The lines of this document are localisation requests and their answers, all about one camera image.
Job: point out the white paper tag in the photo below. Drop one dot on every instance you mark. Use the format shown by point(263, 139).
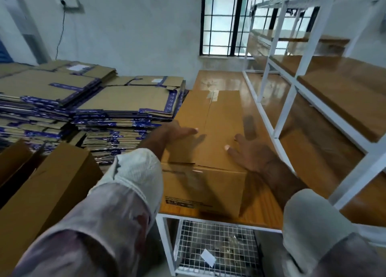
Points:
point(208, 257)

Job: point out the crumpled tape scraps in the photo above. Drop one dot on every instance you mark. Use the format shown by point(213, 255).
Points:
point(232, 243)

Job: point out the person's light grey shirt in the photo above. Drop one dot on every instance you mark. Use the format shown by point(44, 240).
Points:
point(108, 213)

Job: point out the wooden table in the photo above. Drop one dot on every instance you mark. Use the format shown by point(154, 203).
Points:
point(217, 79)

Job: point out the person's right forearm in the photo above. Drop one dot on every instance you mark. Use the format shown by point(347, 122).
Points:
point(283, 183)

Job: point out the white wall socket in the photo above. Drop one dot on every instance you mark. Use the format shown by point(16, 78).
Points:
point(69, 2)

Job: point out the blue roller shutter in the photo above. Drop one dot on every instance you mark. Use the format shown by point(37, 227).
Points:
point(5, 53)

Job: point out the black framed window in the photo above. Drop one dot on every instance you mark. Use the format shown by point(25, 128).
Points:
point(217, 20)

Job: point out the person's left hand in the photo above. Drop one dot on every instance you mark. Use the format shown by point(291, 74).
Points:
point(172, 135)

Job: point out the white metal shelf rack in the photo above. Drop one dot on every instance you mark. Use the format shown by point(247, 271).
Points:
point(365, 171)

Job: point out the person's right hand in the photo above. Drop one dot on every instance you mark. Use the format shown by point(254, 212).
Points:
point(256, 156)

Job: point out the person's left forearm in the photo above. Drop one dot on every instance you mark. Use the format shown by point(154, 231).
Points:
point(151, 150)

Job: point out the assembled boxes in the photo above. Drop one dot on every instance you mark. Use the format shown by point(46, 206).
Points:
point(12, 165)

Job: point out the brown cardboard box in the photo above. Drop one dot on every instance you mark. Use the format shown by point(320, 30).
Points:
point(208, 123)
point(42, 207)

